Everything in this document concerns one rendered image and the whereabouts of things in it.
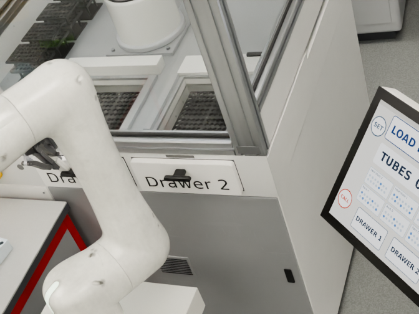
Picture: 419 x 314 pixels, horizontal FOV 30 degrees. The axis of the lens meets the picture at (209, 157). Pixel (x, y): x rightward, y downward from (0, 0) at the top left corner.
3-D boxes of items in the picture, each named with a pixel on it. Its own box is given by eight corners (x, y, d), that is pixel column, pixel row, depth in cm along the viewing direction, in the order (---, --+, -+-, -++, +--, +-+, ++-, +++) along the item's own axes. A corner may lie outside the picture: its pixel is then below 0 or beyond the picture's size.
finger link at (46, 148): (23, 138, 199) (24, 133, 200) (47, 156, 209) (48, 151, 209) (35, 139, 198) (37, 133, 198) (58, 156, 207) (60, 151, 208)
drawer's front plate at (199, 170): (242, 195, 200) (231, 165, 193) (142, 190, 212) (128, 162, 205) (244, 190, 201) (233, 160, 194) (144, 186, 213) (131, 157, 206)
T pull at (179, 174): (190, 182, 197) (189, 179, 196) (164, 181, 200) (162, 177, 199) (195, 172, 199) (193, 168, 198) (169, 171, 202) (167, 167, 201)
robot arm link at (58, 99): (189, 259, 170) (92, 53, 140) (131, 307, 164) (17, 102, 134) (156, 237, 180) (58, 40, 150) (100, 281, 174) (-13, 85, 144)
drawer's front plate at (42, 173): (134, 190, 213) (120, 162, 206) (45, 186, 224) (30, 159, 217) (136, 185, 214) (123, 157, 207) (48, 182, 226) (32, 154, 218)
